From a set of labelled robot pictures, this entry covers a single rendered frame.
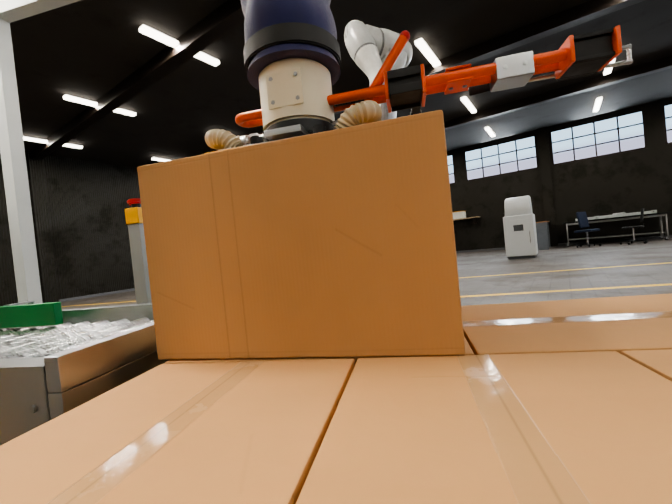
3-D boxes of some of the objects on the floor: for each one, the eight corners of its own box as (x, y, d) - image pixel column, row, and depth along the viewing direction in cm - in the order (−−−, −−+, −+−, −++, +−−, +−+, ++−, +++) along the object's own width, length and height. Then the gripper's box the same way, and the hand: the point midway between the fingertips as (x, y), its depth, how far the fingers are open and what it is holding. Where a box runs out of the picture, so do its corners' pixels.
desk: (551, 246, 1129) (549, 221, 1128) (550, 249, 997) (547, 220, 995) (523, 248, 1176) (521, 224, 1174) (519, 251, 1043) (516, 224, 1042)
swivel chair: (606, 245, 930) (602, 209, 929) (587, 247, 926) (583, 211, 925) (588, 245, 989) (585, 211, 988) (570, 247, 985) (567, 213, 983)
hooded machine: (510, 257, 876) (504, 199, 873) (538, 255, 840) (533, 195, 838) (506, 259, 814) (500, 198, 811) (536, 258, 778) (530, 193, 776)
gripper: (425, 92, 106) (428, 56, 85) (432, 171, 107) (437, 154, 86) (401, 96, 108) (398, 62, 87) (408, 174, 108) (407, 159, 87)
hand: (417, 110), depth 87 cm, fingers open, 13 cm apart
